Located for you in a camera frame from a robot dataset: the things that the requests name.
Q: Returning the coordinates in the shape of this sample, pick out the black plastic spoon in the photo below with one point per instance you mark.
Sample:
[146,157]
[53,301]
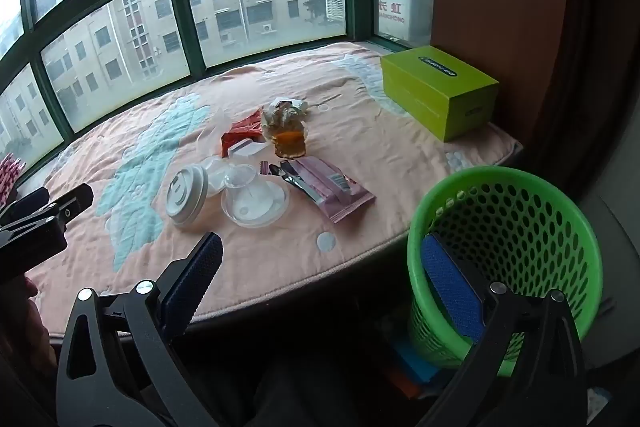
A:
[292,178]

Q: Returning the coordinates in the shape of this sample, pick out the clear plastic dome lid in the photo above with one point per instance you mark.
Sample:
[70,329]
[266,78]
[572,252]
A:
[250,202]

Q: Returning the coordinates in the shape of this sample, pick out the pink striped cloth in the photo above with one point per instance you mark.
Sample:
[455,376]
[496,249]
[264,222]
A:
[10,177]

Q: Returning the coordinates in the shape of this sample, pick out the blue box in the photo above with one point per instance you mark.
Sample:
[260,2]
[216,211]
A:
[420,362]

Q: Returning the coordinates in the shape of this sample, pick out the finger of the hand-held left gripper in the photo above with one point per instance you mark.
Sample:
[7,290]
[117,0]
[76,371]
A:
[27,203]
[75,201]

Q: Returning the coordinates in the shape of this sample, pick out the clear plastic container lid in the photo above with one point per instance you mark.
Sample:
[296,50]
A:
[246,149]

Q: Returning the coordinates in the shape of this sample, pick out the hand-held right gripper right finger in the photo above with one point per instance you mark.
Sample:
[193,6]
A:
[450,287]

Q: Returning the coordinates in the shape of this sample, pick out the orange packet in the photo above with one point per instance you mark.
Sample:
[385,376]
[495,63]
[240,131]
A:
[404,386]

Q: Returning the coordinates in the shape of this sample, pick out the pink blanket with teal print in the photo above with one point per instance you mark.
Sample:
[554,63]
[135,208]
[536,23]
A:
[350,262]

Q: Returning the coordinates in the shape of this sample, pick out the large clear plastic container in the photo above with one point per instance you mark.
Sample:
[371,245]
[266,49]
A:
[214,132]

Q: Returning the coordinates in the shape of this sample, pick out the pink snack wrapper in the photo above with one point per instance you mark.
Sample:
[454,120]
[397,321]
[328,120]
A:
[340,192]

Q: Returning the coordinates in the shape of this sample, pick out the grey apartment building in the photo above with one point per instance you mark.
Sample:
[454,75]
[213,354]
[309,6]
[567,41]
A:
[125,32]

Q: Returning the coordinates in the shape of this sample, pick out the orange peel piece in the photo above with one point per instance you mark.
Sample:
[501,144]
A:
[288,139]

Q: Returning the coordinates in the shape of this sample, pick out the red snack wrapper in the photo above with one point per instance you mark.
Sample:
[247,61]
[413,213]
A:
[242,127]

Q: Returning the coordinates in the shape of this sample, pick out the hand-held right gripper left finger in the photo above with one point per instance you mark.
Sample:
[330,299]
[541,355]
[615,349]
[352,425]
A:
[200,277]

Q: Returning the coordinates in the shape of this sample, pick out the person's left hand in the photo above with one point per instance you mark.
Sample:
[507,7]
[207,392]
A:
[35,332]

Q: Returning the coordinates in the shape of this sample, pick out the green cardboard box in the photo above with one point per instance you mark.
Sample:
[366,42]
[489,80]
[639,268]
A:
[430,92]

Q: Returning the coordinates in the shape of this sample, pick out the green perforated waste basket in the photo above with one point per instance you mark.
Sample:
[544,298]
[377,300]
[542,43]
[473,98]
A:
[525,227]

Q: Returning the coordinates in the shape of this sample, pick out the crumpled clear wrapper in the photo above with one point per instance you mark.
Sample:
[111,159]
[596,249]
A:
[276,112]

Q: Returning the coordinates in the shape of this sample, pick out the white plastic cup lid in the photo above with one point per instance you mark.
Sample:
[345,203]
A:
[182,194]

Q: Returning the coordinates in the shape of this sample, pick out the dark curtain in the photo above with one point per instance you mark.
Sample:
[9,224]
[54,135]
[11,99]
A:
[600,57]

